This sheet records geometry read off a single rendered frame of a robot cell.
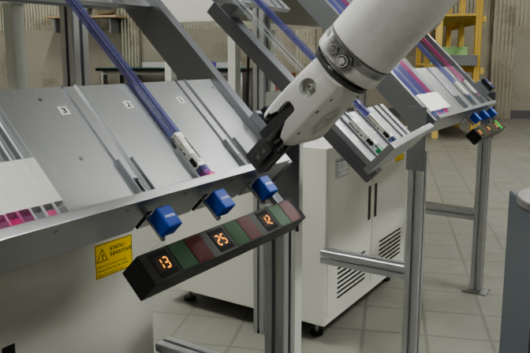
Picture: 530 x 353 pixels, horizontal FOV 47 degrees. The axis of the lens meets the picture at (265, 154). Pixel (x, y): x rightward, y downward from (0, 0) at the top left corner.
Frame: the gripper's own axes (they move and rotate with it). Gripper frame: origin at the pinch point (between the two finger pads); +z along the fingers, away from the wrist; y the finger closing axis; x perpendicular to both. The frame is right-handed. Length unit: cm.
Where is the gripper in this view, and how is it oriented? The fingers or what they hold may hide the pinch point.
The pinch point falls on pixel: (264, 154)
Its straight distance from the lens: 77.9
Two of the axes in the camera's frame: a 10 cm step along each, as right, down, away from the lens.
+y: 5.4, -1.4, 8.3
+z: -5.9, 6.5, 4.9
